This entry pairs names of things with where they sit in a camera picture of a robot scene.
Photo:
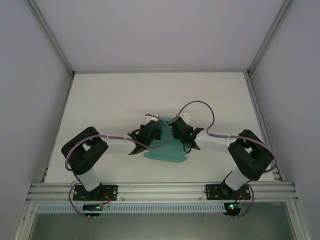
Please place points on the teal paper box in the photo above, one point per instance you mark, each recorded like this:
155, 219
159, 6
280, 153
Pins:
167, 152

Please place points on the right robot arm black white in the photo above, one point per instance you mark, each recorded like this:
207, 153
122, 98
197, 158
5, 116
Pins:
215, 142

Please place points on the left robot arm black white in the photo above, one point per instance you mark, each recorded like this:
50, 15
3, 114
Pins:
120, 146

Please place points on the right circuit board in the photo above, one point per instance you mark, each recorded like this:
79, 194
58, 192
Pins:
232, 208

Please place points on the circuit board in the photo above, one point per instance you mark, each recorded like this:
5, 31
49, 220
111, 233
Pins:
91, 208
232, 208

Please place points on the left circuit board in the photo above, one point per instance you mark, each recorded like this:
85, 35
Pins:
91, 208

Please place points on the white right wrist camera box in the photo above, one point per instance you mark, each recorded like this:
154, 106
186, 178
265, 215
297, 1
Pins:
185, 115

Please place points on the aluminium mounting rail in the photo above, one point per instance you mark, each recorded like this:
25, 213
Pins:
160, 191

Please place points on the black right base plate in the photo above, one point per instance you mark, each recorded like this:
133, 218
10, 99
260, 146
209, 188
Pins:
212, 192

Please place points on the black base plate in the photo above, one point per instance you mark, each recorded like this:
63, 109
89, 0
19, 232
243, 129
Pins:
111, 192
212, 192

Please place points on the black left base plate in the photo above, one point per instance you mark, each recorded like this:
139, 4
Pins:
111, 192

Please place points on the aluminium side rail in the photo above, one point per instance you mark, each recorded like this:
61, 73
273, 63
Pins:
261, 120
58, 125

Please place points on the aluminium frame post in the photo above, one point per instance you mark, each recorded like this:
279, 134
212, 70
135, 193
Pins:
296, 220
23, 222
52, 37
268, 37

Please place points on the lower aluminium frame post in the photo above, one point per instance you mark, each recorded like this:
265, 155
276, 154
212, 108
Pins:
23, 222
296, 220

